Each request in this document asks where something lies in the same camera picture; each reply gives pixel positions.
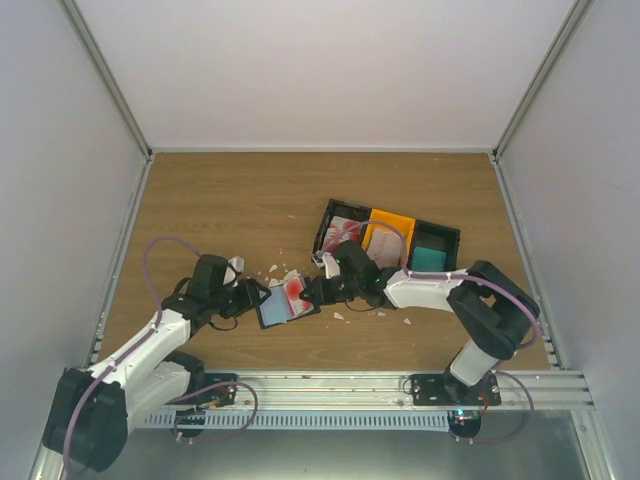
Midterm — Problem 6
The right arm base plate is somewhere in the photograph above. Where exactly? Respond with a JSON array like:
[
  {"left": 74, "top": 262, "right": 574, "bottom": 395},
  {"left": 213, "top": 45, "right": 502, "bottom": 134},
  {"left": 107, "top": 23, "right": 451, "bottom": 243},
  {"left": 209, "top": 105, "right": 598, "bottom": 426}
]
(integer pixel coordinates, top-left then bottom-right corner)
[{"left": 408, "top": 373, "right": 502, "bottom": 406}]

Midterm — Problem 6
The black bin with teal item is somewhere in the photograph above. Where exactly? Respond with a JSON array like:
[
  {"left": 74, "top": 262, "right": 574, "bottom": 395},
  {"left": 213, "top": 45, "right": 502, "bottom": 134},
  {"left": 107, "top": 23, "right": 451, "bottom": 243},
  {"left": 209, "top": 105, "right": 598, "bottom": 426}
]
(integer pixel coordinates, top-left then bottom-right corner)
[{"left": 408, "top": 220, "right": 460, "bottom": 272}]

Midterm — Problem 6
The left frame post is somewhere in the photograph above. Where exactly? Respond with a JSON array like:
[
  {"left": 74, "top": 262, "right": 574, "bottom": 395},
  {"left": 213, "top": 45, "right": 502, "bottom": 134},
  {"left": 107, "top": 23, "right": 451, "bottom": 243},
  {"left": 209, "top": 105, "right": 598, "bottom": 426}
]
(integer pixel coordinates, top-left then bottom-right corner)
[{"left": 57, "top": 0, "right": 153, "bottom": 163}]

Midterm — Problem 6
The yellow bin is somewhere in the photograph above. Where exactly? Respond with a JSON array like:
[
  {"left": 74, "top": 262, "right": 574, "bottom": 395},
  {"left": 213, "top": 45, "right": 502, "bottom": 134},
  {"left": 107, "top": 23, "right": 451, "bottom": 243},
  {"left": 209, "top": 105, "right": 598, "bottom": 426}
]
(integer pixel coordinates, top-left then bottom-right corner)
[{"left": 362, "top": 209, "right": 416, "bottom": 268}]

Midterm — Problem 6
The aluminium rail front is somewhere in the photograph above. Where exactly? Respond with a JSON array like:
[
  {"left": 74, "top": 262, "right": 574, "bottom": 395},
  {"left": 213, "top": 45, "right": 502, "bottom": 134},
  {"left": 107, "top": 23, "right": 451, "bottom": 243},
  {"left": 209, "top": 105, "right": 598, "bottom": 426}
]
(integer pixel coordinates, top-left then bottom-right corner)
[{"left": 59, "top": 368, "right": 596, "bottom": 414}]

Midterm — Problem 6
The teal object in bin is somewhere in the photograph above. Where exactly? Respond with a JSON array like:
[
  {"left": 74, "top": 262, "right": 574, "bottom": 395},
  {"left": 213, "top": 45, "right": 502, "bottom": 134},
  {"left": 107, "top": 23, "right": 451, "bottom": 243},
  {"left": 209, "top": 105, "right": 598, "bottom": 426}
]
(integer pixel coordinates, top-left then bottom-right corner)
[{"left": 410, "top": 246, "right": 447, "bottom": 272}]

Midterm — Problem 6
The black bin with cards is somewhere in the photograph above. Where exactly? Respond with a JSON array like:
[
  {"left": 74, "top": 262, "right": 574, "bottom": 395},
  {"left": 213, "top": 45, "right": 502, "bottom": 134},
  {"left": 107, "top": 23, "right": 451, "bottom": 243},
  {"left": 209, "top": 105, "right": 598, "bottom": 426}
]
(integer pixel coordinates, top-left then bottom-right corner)
[{"left": 311, "top": 199, "right": 372, "bottom": 255}]

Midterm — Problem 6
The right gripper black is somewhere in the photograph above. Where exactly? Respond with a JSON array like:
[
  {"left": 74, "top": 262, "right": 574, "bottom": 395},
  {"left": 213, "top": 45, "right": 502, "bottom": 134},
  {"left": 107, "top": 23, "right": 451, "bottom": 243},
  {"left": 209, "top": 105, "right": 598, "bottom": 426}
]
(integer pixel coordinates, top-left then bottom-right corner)
[{"left": 300, "top": 275, "right": 362, "bottom": 307}]

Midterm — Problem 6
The right frame post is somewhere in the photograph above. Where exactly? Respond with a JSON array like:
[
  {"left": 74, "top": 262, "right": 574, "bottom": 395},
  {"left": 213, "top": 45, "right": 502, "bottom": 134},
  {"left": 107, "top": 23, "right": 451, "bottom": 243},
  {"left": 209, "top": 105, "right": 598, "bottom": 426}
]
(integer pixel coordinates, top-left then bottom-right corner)
[{"left": 491, "top": 0, "right": 594, "bottom": 163}]

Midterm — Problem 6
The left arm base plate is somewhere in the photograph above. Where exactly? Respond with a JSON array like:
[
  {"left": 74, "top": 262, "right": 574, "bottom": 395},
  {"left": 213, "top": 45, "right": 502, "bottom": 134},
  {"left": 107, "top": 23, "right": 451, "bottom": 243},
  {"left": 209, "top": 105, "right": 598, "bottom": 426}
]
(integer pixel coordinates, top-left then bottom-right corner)
[{"left": 169, "top": 372, "right": 238, "bottom": 409}]

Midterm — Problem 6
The stack of red white cards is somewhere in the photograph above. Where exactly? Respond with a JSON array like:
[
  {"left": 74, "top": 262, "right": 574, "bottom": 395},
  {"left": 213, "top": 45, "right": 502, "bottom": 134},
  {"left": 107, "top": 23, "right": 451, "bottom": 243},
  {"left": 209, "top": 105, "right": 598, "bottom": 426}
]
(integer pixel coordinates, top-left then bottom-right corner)
[{"left": 321, "top": 216, "right": 366, "bottom": 252}]

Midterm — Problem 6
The slotted cable duct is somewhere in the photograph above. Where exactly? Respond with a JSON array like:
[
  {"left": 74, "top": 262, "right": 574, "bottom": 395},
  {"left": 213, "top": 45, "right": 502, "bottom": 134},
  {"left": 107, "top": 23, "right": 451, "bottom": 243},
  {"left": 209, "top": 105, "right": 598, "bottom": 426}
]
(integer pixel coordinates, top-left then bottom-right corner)
[{"left": 139, "top": 410, "right": 451, "bottom": 432}]

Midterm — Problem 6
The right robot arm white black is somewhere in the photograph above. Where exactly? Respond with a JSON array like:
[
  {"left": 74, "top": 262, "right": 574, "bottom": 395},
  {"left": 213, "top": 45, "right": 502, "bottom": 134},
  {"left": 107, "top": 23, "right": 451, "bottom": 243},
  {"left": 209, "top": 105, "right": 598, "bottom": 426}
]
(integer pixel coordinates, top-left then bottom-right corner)
[{"left": 299, "top": 241, "right": 541, "bottom": 405}]

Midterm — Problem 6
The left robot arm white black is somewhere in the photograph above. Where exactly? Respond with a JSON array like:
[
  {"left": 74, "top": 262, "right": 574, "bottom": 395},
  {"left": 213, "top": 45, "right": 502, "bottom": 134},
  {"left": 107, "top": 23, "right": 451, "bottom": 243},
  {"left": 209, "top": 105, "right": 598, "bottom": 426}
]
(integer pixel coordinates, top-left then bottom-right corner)
[{"left": 42, "top": 255, "right": 271, "bottom": 472}]

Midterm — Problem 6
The black card holder wallet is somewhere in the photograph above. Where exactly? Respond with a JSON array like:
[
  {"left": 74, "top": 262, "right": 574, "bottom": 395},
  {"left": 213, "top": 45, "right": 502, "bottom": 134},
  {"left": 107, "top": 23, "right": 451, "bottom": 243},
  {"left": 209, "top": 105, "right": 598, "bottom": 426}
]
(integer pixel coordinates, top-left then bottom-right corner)
[{"left": 257, "top": 275, "right": 320, "bottom": 330}]

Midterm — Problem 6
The frame post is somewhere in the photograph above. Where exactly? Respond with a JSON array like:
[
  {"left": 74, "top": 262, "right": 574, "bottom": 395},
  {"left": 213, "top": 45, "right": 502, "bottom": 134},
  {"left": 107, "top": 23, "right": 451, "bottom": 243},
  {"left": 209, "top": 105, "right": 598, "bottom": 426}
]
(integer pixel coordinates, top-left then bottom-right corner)
[
  {"left": 57, "top": 0, "right": 153, "bottom": 163},
  {"left": 491, "top": 0, "right": 594, "bottom": 163}
]

